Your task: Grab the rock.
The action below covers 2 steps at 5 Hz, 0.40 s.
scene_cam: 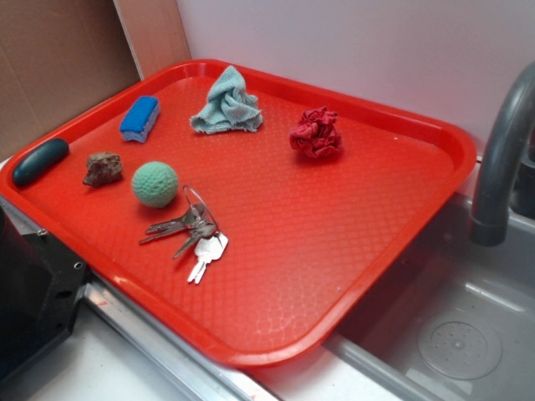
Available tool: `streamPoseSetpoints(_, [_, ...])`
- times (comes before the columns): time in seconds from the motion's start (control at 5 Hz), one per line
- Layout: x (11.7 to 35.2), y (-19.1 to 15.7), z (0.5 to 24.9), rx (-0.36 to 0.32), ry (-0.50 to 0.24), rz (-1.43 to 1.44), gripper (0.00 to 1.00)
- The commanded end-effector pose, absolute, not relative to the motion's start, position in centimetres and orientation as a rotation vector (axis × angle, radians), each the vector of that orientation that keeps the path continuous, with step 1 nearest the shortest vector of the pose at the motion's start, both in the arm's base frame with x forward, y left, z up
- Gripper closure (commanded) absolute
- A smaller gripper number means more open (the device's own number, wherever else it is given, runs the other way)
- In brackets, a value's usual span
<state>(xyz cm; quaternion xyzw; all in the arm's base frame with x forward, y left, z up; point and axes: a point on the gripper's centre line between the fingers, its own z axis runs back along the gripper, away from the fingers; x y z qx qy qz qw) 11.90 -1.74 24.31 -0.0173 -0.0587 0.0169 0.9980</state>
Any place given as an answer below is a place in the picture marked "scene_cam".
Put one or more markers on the silver key bunch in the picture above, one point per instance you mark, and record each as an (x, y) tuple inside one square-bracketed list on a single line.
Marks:
[(204, 235)]

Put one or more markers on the green dimpled ball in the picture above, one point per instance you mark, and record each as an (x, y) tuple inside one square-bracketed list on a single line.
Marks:
[(155, 184)]

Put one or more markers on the blue sponge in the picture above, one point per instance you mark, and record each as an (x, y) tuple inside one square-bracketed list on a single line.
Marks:
[(140, 119)]

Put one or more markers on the brown rock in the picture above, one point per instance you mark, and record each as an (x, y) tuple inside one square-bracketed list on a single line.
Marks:
[(103, 168)]

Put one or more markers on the red plastic tray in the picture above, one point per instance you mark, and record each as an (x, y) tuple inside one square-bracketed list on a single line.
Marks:
[(307, 237)]

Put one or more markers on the red crumpled cloth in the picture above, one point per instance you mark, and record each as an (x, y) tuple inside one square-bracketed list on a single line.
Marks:
[(315, 135)]

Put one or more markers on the light blue crumpled cloth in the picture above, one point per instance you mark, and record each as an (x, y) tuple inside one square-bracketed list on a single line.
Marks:
[(228, 106)]

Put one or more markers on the grey faucet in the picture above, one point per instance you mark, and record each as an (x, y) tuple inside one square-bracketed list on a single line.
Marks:
[(505, 180)]

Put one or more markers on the grey sink basin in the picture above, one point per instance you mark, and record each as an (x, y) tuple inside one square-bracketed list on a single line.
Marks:
[(449, 320)]

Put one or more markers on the dark teal oval stone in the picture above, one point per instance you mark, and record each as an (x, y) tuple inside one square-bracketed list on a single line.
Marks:
[(39, 161)]

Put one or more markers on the black box appliance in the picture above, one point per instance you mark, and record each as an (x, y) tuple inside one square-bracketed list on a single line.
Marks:
[(42, 283)]

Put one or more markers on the brown cardboard panel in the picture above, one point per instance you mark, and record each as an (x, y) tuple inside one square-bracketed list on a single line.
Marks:
[(58, 59)]

